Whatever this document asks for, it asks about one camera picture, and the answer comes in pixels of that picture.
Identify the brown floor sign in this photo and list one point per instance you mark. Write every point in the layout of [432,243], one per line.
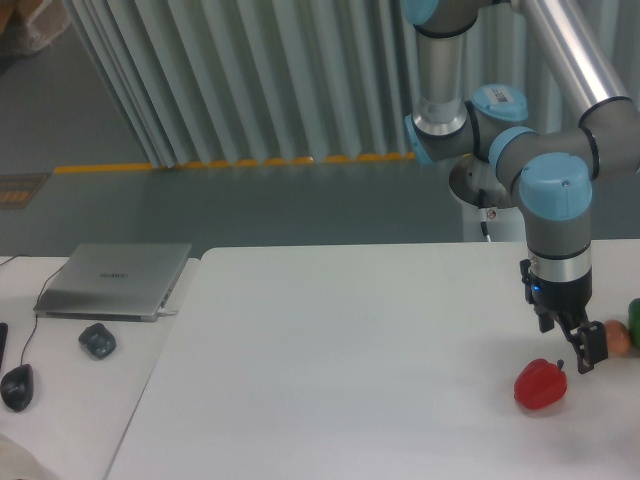
[17,190]

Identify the red bell pepper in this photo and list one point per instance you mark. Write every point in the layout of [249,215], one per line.
[540,384]

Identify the white folding partition screen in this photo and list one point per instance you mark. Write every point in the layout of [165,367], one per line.
[231,81]

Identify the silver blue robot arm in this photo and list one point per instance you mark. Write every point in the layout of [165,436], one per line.
[548,177]

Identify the silver closed laptop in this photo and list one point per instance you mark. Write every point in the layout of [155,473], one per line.
[114,281]

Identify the green vegetable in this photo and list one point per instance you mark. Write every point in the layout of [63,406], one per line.
[634,322]

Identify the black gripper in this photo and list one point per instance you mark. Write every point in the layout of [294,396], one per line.
[565,303]

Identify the black keyboard edge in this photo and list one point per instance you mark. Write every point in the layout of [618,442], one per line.
[3,341]

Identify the black computer mouse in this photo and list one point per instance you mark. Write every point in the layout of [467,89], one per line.
[17,388]

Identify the brown egg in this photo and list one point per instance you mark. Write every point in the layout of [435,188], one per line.
[617,337]

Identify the black earbuds case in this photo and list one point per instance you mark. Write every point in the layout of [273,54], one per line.
[98,341]

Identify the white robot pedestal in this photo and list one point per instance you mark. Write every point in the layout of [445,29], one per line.
[488,214]

